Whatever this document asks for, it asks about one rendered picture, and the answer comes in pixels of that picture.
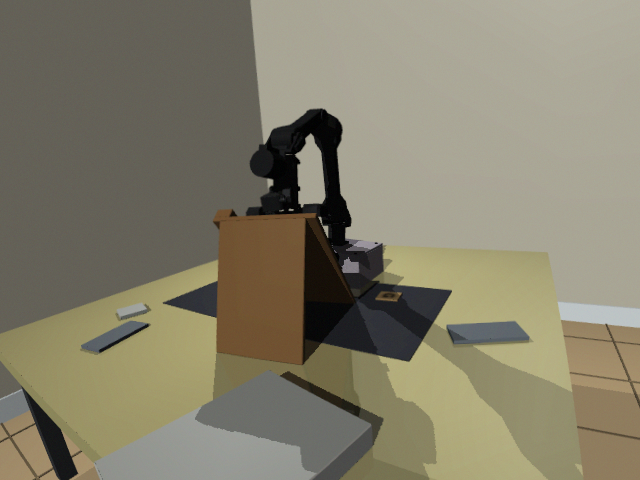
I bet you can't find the tan letter tile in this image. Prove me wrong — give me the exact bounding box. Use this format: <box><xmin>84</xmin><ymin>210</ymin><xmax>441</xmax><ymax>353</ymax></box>
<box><xmin>375</xmin><ymin>291</ymin><xmax>402</xmax><ymax>302</ymax></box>

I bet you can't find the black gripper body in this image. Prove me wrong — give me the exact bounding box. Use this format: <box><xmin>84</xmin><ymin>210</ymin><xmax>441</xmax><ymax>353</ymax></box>
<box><xmin>246</xmin><ymin>180</ymin><xmax>328</xmax><ymax>217</ymax></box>

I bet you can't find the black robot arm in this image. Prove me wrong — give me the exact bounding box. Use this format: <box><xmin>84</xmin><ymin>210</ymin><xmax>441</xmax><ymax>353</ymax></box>
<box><xmin>250</xmin><ymin>108</ymin><xmax>352</xmax><ymax>246</ymax></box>

